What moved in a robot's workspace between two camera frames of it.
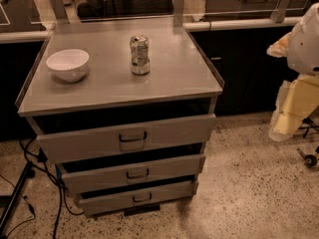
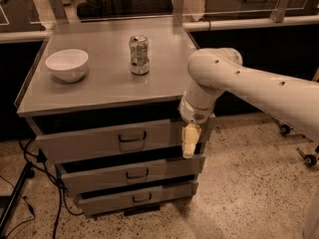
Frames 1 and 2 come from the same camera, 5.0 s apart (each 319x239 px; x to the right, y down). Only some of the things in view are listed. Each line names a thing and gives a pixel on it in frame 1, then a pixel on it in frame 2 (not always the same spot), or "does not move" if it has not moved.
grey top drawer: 64,138 does not move
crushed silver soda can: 139,47 does not move
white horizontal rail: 43,36 does not move
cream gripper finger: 295,103 -> 190,134
